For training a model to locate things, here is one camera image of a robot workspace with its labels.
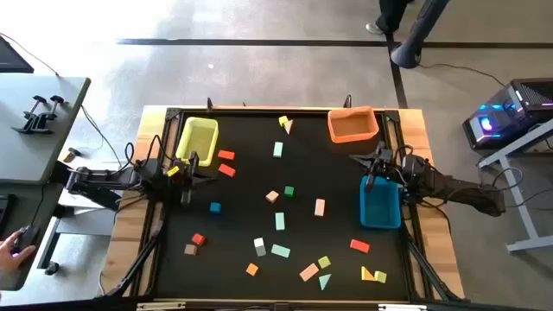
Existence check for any black keyboard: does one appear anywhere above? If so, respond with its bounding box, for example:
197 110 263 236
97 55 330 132
0 194 17 238

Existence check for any black floor cable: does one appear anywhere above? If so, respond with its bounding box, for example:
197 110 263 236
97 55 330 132
416 62 506 87

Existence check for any blue plastic bin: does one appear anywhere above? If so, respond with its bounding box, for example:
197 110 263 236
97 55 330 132
359 175 403 230

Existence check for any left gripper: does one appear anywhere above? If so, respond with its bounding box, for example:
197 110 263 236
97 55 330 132
166 150 219 206

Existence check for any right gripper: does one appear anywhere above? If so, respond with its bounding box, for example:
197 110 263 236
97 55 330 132
349 141 397 191

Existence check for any orange plastic bin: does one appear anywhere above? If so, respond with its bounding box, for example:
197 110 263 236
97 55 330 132
327 105 380 144

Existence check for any black pole stand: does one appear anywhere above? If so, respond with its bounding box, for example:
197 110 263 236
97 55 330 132
390 0 451 70

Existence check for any black computer tower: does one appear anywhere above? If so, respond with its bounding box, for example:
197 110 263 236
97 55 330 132
461 77 553 151

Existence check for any black monitor cable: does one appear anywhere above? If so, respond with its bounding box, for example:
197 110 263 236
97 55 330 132
0 32 61 78

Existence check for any white desk frame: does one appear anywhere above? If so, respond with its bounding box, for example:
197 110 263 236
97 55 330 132
477 118 553 254

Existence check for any person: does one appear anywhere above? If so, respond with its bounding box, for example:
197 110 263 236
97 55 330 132
365 0 416 35

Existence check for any small black yellow object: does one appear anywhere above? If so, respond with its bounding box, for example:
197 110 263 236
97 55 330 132
62 147 83 164

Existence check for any black table mat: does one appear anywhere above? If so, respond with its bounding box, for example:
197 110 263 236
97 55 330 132
155 112 410 302

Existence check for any black desk cable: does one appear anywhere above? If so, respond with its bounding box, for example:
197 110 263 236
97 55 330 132
79 105 124 169

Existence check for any grey desk leg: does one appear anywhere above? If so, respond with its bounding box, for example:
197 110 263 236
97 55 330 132
36 189 118 270

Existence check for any black support beam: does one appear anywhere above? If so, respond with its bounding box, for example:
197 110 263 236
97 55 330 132
81 189 124 213

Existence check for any grey side desk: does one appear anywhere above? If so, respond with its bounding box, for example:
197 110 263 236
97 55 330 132
0 73 92 291

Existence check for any black C-clamp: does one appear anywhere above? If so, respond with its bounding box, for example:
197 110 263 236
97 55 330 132
29 94 66 133
11 94 48 135

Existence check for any black computer mouse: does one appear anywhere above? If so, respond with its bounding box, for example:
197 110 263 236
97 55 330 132
16 224 41 254

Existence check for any person's hand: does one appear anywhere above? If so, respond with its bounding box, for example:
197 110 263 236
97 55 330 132
0 230 38 273

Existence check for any silver metal bracket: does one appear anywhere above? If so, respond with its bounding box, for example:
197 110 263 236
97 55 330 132
378 303 429 311
137 301 187 311

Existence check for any yellow plastic bin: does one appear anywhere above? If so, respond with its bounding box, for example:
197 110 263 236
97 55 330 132
175 116 220 168

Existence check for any black monitor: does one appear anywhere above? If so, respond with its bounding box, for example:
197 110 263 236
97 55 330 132
0 36 35 73

